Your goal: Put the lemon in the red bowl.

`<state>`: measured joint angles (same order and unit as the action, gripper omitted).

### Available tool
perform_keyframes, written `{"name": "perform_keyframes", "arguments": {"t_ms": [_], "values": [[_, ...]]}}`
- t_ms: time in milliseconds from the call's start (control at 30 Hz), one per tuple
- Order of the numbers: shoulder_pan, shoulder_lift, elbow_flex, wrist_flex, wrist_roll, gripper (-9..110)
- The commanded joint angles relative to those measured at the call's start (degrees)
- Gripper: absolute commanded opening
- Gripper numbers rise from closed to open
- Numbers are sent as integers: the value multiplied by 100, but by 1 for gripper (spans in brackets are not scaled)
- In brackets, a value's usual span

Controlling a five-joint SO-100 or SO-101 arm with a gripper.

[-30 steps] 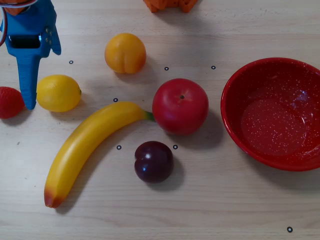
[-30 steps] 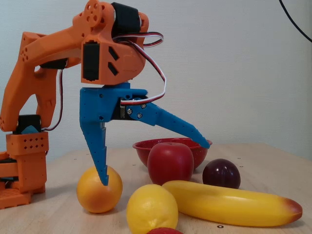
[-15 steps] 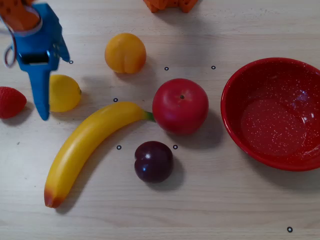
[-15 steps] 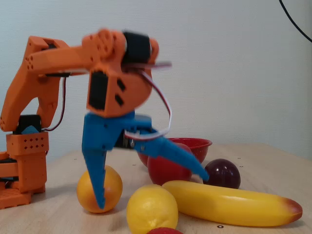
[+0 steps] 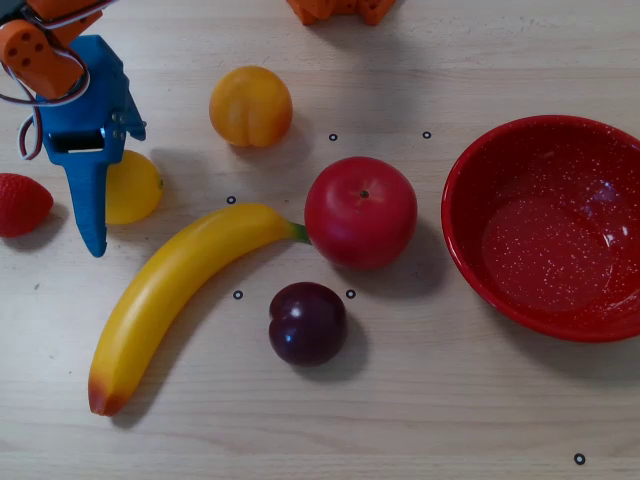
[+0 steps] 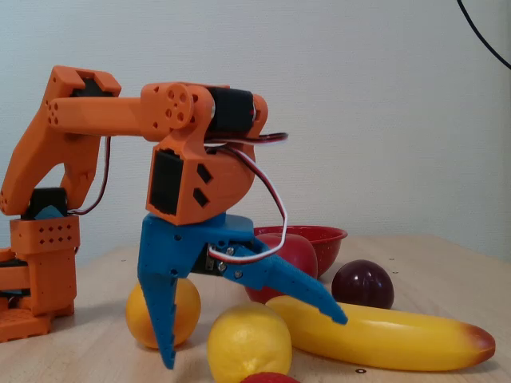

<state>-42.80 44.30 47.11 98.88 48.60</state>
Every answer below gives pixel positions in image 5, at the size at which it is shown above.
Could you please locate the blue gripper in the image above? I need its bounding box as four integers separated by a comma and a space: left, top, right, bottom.
37, 34, 148, 259

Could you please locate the yellow plastic lemon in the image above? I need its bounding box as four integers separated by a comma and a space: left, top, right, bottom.
104, 149, 165, 226

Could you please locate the orange robot base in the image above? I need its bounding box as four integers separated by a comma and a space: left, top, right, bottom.
285, 0, 398, 27

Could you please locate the red speckled bowl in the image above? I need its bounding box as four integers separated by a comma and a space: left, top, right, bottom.
441, 114, 640, 344

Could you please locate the red plastic strawberry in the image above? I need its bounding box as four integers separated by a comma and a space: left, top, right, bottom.
0, 172, 55, 239

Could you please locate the yellow plastic banana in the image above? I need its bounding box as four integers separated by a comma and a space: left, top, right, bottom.
88, 202, 312, 418

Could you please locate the orange plastic peach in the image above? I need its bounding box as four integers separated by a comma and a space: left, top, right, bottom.
208, 65, 294, 149

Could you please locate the dark purple plastic plum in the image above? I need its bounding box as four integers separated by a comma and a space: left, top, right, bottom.
268, 281, 348, 368

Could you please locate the red plastic apple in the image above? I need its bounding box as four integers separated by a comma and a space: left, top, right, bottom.
304, 156, 419, 271

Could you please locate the white and red servo cable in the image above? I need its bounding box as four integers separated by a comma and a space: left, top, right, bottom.
0, 0, 121, 162

